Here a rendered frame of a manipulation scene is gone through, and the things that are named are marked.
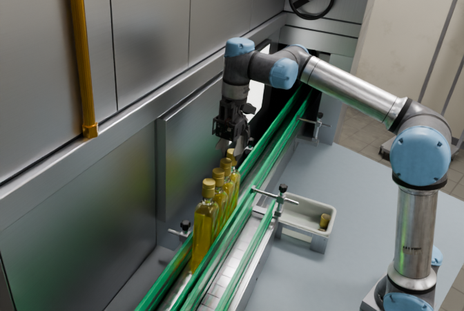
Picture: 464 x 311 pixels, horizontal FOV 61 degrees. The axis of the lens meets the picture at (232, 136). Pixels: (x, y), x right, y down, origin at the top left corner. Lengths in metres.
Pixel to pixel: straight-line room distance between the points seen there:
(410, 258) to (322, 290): 0.41
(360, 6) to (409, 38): 2.40
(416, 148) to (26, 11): 0.76
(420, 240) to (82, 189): 0.77
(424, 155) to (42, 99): 0.74
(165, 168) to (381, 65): 3.60
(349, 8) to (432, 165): 1.17
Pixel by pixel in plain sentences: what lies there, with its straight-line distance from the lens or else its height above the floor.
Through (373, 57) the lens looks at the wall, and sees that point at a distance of 4.48.
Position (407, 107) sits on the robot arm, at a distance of 1.06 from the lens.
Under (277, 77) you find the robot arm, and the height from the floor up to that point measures 1.45.
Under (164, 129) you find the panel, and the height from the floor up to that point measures 1.29.
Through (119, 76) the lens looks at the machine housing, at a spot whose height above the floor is 1.48.
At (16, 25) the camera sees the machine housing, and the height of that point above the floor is 1.62.
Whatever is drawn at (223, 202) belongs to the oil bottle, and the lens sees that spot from 1.14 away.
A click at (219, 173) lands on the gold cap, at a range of 1.09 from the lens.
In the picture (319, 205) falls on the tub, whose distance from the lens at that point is 1.59.
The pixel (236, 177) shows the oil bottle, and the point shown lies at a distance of 1.22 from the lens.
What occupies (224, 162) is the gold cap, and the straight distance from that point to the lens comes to 1.14.
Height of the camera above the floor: 1.79
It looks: 30 degrees down
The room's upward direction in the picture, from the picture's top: 6 degrees clockwise
